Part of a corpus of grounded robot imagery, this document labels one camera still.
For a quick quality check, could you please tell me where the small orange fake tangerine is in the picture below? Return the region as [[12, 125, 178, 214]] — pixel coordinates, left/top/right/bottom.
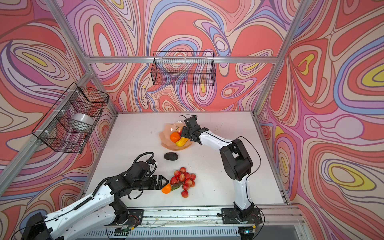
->
[[162, 184, 172, 194]]

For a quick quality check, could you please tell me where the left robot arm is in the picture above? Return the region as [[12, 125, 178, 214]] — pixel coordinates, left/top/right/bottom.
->
[[19, 152, 165, 240]]

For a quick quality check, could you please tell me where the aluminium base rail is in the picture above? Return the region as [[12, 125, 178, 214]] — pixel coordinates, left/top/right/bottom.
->
[[74, 204, 310, 240]]

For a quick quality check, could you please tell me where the dark fake avocado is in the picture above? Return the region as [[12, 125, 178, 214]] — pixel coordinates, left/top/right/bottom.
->
[[164, 152, 179, 161]]

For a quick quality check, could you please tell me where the white tape roll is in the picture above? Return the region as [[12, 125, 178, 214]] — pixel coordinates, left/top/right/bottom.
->
[[70, 113, 95, 132]]

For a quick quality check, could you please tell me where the red fake lychee bunch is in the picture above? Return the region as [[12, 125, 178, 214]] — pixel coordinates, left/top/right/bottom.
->
[[170, 167, 197, 199]]

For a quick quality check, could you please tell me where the aluminium corner frame post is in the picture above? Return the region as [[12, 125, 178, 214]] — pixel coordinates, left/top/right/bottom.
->
[[253, 1, 312, 115]]

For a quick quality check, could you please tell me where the black wire basket on left wall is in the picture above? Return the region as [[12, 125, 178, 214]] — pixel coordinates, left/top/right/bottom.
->
[[32, 83, 109, 154]]

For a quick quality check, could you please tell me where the black wire basket on wall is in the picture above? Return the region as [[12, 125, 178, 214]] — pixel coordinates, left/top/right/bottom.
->
[[32, 83, 109, 154], [151, 51, 217, 86]]

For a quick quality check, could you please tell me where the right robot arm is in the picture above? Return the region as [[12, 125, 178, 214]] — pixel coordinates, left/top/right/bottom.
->
[[181, 115, 257, 224]]

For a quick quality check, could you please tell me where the large orange fake persimmon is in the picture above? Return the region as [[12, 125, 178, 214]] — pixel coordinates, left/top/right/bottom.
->
[[170, 132, 181, 143]]

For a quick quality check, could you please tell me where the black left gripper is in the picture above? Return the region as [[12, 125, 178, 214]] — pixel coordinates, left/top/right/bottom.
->
[[132, 175, 170, 191]]

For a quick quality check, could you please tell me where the left rear aluminium post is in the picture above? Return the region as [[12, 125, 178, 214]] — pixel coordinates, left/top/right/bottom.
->
[[44, 0, 118, 115]]

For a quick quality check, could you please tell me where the black wire basket on back wall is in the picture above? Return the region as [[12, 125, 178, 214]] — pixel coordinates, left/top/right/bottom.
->
[[151, 51, 217, 86]]

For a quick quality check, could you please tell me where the pink wavy fruit bowl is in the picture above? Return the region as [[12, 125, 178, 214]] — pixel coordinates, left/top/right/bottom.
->
[[159, 121, 192, 151]]

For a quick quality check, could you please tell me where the red fake apple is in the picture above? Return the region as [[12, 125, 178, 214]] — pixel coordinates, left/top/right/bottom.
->
[[176, 126, 184, 135]]

